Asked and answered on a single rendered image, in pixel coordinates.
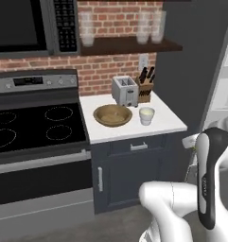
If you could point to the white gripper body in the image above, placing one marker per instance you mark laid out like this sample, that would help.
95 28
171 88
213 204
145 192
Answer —
188 140

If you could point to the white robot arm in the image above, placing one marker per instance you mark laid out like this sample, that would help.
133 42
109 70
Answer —
169 204

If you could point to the white glass of lemonade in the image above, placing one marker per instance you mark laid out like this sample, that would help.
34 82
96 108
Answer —
146 116

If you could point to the brown wooden bowl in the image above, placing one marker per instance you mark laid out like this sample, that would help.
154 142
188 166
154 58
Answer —
113 116

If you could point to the clear drinking glass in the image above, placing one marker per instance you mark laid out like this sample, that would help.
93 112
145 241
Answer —
143 30
87 30
158 28

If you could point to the wooden knife block with knives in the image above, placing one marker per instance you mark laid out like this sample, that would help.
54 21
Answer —
145 89

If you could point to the dark grey drawer front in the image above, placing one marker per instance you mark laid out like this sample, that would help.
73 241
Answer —
118 148

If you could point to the dark grey cupboard door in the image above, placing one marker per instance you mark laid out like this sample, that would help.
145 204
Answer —
131 182

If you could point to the silver toaster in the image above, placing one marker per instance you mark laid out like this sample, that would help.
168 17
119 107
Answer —
125 91

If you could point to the grey stove with black hob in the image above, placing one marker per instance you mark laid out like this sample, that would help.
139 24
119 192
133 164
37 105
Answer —
36 126

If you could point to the black and grey microwave oven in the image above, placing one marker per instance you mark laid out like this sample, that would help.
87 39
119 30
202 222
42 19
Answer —
21 25

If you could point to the white wall socket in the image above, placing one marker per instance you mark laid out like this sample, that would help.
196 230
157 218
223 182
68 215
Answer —
143 62

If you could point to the dark wooden wall shelf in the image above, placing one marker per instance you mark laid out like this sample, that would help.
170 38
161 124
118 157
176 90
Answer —
128 45

